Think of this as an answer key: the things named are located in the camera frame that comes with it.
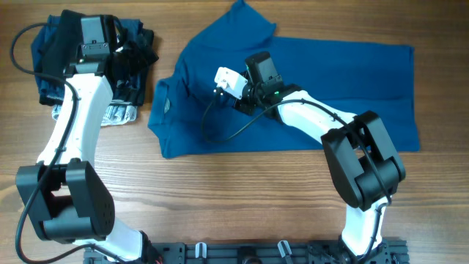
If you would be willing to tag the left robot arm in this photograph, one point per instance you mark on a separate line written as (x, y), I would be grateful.
(64, 198)

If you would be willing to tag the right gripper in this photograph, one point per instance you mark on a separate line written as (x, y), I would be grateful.
(246, 108)

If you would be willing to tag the folded light grey garment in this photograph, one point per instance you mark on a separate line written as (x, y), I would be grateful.
(111, 115)

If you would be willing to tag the blue polo shirt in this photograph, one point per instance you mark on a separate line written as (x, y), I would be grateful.
(349, 76)

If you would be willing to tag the folded dark blue garment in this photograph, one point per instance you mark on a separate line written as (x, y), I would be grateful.
(51, 51)

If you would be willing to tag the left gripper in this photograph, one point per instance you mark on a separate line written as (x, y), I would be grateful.
(140, 63)

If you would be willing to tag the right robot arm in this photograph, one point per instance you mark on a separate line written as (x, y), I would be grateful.
(364, 164)

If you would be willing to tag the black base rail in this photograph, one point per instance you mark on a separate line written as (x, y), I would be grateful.
(314, 252)

